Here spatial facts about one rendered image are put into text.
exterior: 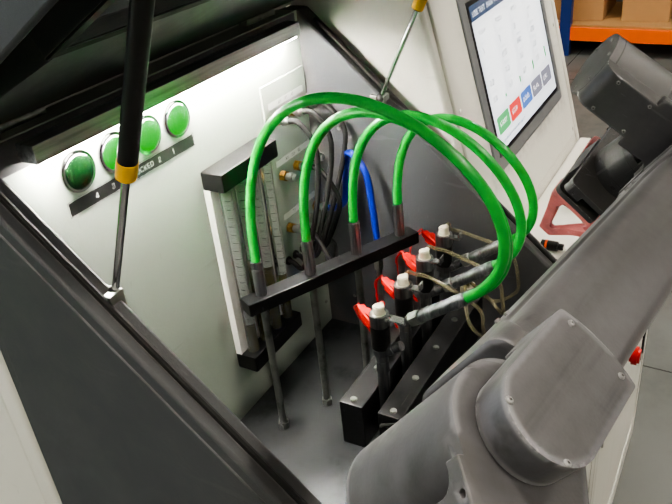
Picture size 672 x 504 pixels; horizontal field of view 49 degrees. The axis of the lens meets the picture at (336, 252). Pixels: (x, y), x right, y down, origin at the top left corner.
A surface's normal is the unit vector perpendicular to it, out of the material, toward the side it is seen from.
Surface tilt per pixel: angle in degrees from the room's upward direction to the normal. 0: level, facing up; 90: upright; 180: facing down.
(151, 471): 90
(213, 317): 90
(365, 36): 90
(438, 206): 90
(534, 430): 38
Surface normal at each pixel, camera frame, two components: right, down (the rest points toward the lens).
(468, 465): 0.47, -0.58
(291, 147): 0.87, 0.17
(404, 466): -0.87, -0.15
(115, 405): -0.48, 0.48
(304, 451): -0.09, -0.86
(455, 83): 0.82, -0.04
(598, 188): 0.35, -0.35
